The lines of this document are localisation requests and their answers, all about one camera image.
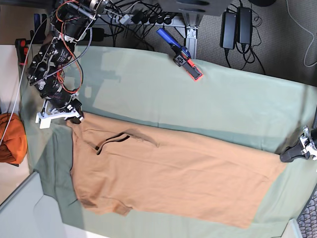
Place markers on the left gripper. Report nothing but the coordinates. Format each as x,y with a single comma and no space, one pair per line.
308,150

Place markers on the black power brick left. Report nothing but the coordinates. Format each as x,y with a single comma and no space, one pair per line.
97,35

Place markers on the black power adapter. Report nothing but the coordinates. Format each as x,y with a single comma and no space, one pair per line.
228,30
244,25

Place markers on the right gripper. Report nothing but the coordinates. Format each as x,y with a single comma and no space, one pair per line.
69,108

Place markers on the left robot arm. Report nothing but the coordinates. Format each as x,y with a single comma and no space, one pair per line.
305,147

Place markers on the power strip with plugs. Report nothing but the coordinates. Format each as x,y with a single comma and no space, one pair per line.
138,18

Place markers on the tan orange T-shirt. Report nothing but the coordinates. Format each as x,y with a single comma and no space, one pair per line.
119,166

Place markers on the aluminium frame post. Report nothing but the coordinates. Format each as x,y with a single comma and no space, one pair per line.
190,33

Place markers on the grey plastic bin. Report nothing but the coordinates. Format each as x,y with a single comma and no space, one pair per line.
28,213

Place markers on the blue clamp with orange pad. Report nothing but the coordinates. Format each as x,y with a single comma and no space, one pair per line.
182,56

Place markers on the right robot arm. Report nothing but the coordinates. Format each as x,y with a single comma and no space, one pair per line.
71,20

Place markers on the folded dark orange garment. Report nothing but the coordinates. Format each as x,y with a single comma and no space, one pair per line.
14,145

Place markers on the blue clamp at table corner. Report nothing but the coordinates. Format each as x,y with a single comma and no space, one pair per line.
37,35

